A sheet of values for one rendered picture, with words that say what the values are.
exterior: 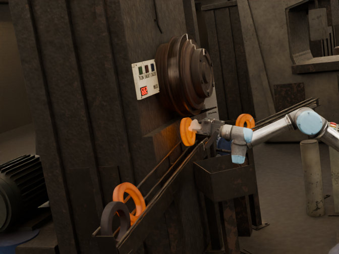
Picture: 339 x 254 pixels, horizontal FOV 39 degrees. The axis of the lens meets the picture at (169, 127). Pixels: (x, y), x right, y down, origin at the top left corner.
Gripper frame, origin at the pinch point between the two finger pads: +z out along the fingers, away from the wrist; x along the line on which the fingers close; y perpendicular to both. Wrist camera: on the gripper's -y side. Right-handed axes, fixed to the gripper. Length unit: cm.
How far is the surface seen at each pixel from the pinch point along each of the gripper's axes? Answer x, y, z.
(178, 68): 2.0, 32.2, 7.8
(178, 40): -11.9, 45.8, 13.7
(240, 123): -58, -7, -18
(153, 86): 8.0, 21.6, 18.7
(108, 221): 96, -13, -2
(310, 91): -282, -18, -48
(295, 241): -38, -70, -65
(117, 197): 77, -12, 4
